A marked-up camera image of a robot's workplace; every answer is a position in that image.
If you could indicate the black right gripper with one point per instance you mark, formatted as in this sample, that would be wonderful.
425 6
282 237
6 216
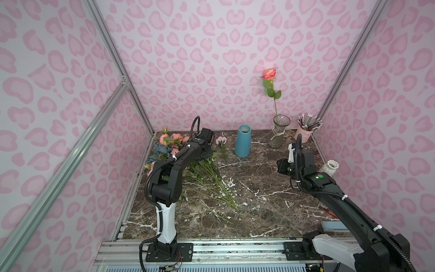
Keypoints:
282 166

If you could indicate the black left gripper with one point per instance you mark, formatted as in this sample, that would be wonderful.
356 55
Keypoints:
207 149

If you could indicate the light pink carnation flower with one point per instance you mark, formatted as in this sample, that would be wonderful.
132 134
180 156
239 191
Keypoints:
221 144

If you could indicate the clear ribbed glass vase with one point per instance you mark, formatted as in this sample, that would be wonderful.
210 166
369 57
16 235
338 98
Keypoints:
281 122

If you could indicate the pink rose with stem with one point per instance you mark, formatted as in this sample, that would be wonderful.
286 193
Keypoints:
268 78

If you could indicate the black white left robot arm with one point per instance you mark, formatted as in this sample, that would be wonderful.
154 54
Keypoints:
163 189

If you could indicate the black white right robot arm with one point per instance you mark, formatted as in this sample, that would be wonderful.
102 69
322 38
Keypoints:
377 250

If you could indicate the white ribbed ceramic vase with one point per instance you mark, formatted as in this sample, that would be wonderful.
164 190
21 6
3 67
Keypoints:
330 167

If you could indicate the bunch of artificial flowers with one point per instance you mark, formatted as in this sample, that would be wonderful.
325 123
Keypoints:
205 173

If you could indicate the teal cylindrical vase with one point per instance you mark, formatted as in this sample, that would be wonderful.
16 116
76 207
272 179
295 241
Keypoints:
243 141

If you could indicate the pink cup of straws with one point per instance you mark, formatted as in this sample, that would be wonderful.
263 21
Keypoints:
307 124

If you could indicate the blue grey artificial flower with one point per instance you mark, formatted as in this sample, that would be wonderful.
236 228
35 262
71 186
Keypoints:
159 152

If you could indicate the red pen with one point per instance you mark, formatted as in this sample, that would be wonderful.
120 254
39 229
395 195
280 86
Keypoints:
328 211

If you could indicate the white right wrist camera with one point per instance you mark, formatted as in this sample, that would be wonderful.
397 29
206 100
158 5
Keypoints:
291 155

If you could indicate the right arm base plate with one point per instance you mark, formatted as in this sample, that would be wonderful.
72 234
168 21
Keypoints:
301 251

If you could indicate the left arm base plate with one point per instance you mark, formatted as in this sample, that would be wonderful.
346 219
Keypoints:
160 252

